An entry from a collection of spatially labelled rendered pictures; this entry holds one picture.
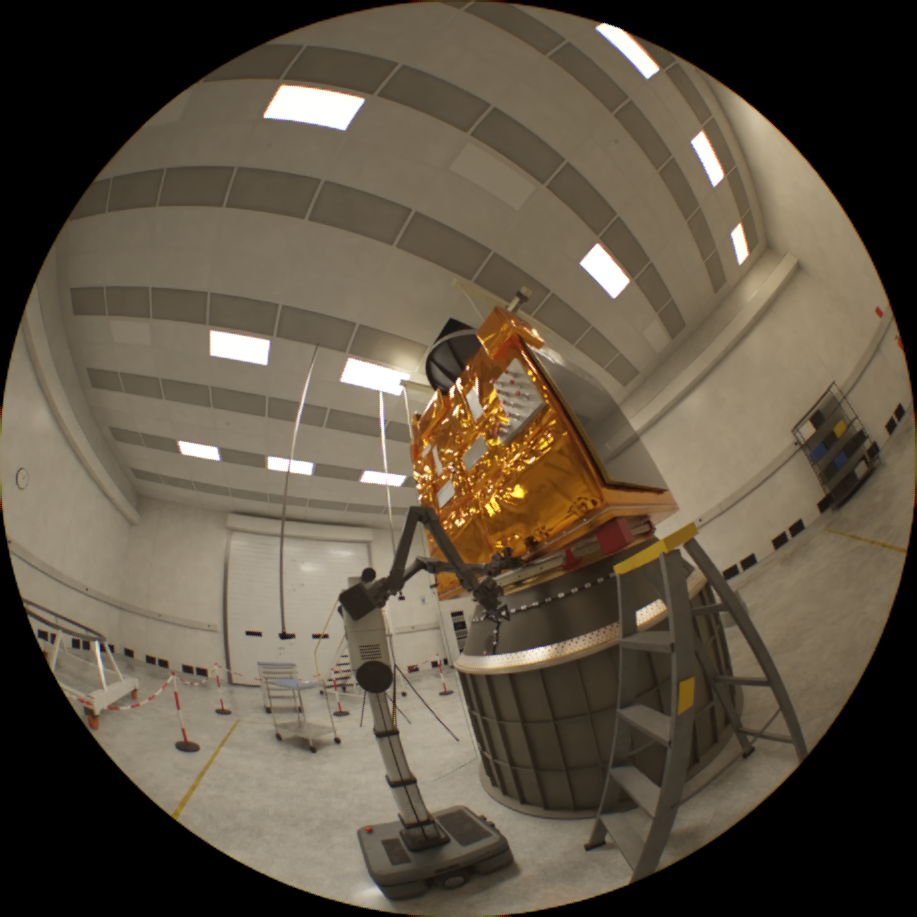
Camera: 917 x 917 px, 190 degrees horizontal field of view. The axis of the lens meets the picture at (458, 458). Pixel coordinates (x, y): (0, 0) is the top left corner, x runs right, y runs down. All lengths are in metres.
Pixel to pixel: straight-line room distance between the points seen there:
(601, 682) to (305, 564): 8.52
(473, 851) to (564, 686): 1.02
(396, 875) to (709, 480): 7.09
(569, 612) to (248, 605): 8.38
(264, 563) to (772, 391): 13.58
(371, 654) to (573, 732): 1.13
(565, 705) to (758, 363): 7.18
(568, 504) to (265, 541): 8.77
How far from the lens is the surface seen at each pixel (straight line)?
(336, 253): 3.89
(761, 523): 6.86
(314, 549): 9.32
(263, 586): 9.02
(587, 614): 1.61
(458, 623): 9.49
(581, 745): 1.78
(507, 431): 1.94
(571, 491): 1.53
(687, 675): 0.94
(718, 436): 6.98
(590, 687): 1.61
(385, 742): 1.43
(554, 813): 2.16
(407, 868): 1.69
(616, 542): 1.49
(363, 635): 1.27
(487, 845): 1.71
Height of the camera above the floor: 1.49
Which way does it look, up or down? 33 degrees up
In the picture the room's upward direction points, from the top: 15 degrees counter-clockwise
